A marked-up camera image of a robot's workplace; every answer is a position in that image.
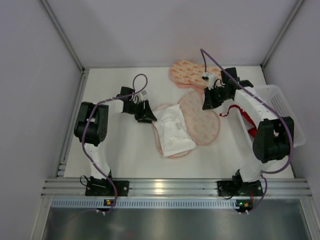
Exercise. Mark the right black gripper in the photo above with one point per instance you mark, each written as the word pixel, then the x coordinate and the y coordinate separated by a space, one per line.
pixel 214 95

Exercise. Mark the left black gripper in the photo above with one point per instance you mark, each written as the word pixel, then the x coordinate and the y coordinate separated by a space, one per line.
pixel 141 111

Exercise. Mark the white bra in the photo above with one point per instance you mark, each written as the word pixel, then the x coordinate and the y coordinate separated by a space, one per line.
pixel 172 135

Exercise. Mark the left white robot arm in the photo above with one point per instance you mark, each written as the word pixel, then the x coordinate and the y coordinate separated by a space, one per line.
pixel 93 120

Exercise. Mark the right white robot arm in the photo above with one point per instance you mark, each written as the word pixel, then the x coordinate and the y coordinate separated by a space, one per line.
pixel 273 137

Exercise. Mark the stacked pink laundry bags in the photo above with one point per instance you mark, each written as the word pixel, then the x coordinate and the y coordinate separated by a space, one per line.
pixel 186 74

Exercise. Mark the white plastic basket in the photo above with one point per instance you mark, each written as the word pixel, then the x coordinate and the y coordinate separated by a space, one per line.
pixel 273 96

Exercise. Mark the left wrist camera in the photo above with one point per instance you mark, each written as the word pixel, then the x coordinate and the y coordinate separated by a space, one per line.
pixel 142 96

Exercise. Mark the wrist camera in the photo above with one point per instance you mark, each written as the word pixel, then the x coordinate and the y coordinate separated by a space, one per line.
pixel 210 78
pixel 142 96

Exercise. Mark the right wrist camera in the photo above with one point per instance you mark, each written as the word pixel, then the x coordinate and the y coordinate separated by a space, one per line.
pixel 210 78

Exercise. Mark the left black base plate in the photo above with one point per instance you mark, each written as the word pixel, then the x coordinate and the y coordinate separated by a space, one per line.
pixel 102 187

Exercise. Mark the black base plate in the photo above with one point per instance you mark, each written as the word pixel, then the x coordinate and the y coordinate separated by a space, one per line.
pixel 102 187
pixel 228 188

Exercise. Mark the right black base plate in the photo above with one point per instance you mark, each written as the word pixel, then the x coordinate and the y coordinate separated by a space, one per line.
pixel 228 188

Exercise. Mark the aluminium mounting rail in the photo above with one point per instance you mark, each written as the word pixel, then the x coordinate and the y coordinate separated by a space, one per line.
pixel 277 188

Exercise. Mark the perforated cable duct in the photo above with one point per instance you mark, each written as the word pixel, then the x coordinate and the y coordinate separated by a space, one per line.
pixel 152 203

